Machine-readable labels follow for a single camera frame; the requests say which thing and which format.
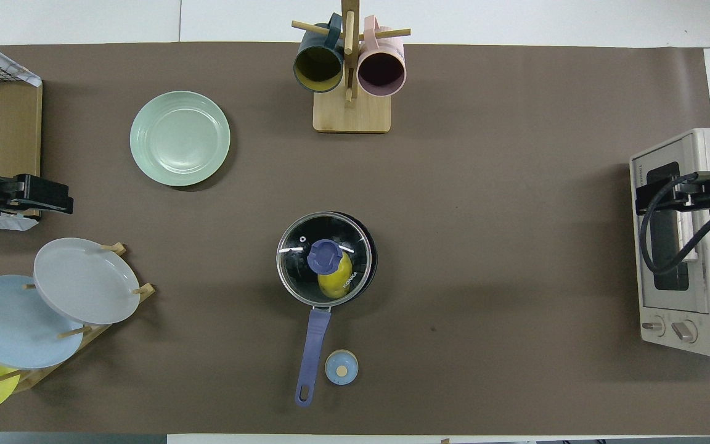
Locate wooden mug tree stand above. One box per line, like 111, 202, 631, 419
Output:
292, 0, 412, 134

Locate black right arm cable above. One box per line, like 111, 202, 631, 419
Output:
639, 173, 710, 297

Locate glass lid purple knob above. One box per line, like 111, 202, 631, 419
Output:
276, 213, 372, 306

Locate brown paper table mat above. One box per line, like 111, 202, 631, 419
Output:
0, 42, 710, 435

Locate pink mug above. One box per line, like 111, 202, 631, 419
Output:
357, 15, 407, 97

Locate light green plate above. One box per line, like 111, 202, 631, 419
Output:
129, 91, 231, 187

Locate light blue plate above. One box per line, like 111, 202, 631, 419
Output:
0, 274, 84, 370

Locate dark blue mug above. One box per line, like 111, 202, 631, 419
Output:
293, 14, 346, 94

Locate wooden shelf with wire mesh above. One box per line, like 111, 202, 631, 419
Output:
0, 46, 43, 220

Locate grey plate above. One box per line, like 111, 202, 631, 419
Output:
33, 237, 141, 326

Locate black pot purple handle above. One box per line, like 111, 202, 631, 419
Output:
277, 212, 378, 408

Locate wooden dish rack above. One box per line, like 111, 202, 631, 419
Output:
0, 242, 157, 393

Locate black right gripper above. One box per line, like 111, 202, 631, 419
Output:
635, 173, 710, 216

